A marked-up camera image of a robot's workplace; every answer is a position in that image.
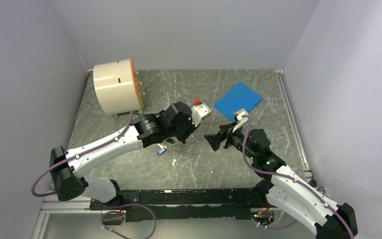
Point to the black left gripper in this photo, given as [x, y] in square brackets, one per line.
[191, 129]

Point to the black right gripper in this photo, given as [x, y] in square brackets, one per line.
[215, 140]

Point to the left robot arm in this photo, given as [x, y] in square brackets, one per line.
[70, 168]

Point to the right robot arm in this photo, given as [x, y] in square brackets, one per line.
[282, 188]

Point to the blue key tag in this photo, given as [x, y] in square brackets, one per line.
[161, 151]

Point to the blue square mat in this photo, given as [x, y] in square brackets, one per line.
[238, 97]

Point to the cream cylindrical drum device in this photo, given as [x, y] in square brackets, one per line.
[117, 87]

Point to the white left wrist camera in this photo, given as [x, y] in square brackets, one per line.
[199, 113]

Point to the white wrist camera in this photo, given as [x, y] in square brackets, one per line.
[241, 116]
[199, 113]

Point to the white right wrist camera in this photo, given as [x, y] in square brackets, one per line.
[241, 116]

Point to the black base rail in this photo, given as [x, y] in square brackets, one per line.
[139, 205]

